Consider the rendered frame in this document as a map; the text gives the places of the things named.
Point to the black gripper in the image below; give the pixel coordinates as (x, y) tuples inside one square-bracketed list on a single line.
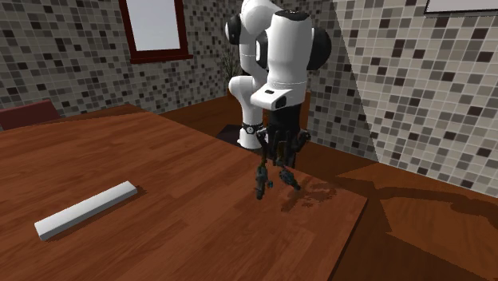
[(284, 120)]

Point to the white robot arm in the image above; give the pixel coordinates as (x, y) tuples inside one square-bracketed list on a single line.
[(288, 50)]

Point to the dark potted plant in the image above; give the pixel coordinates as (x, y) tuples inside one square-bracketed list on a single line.
[(230, 68)]

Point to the red framed window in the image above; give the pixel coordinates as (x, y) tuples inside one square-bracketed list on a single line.
[(155, 27)]

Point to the long white flat bar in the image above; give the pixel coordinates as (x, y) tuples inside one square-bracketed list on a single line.
[(83, 211)]

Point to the dark framed wall picture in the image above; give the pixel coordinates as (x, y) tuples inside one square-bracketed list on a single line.
[(461, 7)]

